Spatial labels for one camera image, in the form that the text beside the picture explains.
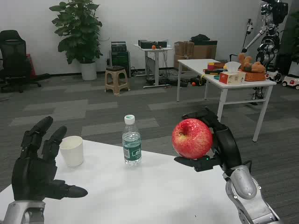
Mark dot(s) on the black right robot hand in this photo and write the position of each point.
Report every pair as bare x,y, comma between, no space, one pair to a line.
226,144

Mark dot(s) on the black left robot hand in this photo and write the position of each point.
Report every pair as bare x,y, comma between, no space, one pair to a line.
32,168

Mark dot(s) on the red apple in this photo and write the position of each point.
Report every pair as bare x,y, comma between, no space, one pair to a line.
192,138

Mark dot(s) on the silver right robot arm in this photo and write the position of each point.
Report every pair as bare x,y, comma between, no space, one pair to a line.
250,198

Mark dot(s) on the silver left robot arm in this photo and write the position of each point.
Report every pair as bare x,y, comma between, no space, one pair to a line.
23,213

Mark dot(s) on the white paper cup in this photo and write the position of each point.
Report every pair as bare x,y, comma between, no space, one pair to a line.
71,151

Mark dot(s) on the white long table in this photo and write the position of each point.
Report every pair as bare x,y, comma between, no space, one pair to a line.
222,81

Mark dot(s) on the orange white tissue box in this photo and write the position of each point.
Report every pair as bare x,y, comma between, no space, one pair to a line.
231,76

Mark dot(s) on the orange woven basket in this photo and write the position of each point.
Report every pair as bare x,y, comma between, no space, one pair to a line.
255,76

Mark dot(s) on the colourful toy pile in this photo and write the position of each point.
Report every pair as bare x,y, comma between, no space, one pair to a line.
213,68

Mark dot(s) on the brown teddy bear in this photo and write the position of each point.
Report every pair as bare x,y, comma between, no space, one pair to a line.
251,64

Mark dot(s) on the white toy car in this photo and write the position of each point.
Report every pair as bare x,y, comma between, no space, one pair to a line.
290,81

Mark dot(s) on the clear plastic water bottle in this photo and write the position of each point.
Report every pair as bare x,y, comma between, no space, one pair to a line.
132,144

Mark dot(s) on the brown cardboard boxes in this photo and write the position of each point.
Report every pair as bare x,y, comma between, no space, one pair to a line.
198,52

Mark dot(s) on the black office chair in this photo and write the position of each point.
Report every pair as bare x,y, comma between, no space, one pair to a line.
14,60

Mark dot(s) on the black bag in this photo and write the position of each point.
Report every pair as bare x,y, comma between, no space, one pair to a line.
200,38

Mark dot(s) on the small white standing desk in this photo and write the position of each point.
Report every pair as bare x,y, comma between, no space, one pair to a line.
154,60

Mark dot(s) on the silver black humanoid robot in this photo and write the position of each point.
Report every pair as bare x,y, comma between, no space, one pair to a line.
268,37

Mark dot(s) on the beige plastic stool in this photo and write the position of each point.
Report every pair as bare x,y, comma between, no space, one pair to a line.
116,80

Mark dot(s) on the black devices on desk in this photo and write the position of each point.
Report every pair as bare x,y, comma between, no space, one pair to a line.
151,44

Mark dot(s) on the black green equipment case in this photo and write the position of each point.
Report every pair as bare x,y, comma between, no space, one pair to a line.
119,58

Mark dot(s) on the large green potted plant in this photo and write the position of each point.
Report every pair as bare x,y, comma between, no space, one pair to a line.
78,32

